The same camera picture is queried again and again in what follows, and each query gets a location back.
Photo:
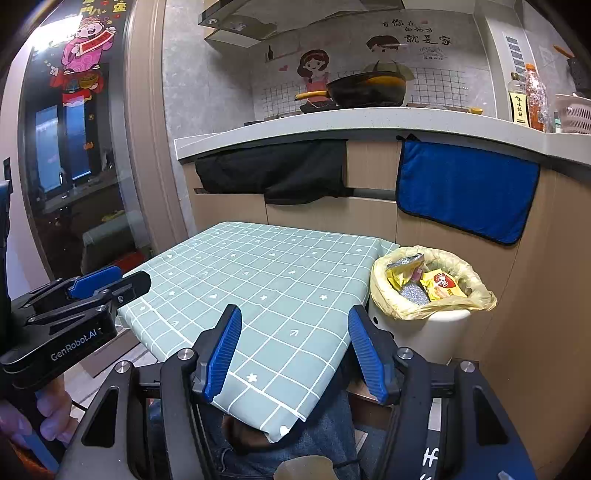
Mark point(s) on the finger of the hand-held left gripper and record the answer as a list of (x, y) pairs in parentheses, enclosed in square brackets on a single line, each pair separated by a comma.
[(92, 281), (134, 284)]

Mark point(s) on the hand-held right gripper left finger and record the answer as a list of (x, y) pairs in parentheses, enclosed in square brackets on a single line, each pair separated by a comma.
[(221, 355)]

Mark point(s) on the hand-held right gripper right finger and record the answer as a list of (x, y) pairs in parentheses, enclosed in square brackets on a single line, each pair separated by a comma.
[(369, 355)]

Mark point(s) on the trash bin yellow bag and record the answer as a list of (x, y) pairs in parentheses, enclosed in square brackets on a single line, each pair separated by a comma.
[(383, 295)]

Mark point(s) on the silver foil wrapper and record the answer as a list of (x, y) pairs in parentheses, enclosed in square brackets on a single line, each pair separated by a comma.
[(414, 294)]

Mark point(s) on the yellow foil snack packet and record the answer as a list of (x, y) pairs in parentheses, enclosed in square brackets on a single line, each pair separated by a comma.
[(397, 277)]

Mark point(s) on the small pink wrapper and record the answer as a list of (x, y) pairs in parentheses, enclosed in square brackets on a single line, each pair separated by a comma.
[(418, 276)]

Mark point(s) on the yellow snack packet red label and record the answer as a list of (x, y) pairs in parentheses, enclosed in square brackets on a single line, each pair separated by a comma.
[(443, 286)]

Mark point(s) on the person's left hand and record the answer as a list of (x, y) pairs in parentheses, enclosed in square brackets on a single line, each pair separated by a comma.
[(55, 415)]

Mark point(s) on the brown wooden stool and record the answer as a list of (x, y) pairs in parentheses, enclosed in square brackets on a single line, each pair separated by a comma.
[(360, 410)]

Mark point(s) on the green checked tablecloth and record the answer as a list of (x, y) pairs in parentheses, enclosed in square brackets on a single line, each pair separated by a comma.
[(258, 286)]

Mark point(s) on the person's jeans legs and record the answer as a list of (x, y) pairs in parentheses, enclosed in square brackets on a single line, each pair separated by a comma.
[(323, 429)]

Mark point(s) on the glass sliding door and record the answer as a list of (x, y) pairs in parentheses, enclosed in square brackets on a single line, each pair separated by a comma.
[(106, 184)]

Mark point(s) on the wooden kitchen counter cabinet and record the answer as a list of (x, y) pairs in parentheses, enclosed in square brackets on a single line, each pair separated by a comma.
[(323, 217)]

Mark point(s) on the black cloth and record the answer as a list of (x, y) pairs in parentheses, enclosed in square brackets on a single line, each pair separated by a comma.
[(277, 170)]

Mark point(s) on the blue towel black trim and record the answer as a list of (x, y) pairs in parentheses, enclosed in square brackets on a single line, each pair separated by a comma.
[(461, 189)]

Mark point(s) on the red door decoration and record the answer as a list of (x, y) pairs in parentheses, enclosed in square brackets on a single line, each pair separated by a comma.
[(76, 90)]

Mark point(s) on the pink cartoon door sticker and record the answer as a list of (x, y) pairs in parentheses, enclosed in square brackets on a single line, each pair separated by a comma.
[(87, 46)]

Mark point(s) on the small yellow dish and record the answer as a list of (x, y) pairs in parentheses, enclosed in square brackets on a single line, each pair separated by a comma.
[(475, 110)]

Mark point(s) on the grey range hood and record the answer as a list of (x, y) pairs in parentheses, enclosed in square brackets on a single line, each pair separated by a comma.
[(240, 23)]

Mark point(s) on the clear sauce bottle yellow label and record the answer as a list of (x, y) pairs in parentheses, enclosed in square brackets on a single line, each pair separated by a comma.
[(519, 106)]

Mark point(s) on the small teal cup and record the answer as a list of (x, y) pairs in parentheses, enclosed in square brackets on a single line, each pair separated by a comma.
[(557, 122)]

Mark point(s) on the orange cap plastic bottle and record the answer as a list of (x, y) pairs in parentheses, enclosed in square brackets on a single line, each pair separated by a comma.
[(535, 101)]

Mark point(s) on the pink plastic basket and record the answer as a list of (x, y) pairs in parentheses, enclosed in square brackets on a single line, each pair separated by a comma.
[(577, 117)]

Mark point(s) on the white vent grille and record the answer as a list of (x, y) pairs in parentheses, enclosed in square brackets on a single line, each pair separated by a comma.
[(513, 55)]

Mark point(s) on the black perforated utensil holder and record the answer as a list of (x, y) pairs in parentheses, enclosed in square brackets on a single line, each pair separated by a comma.
[(581, 74)]

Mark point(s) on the cartoon couple wall sticker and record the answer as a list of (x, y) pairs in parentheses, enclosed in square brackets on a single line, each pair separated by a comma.
[(443, 87)]

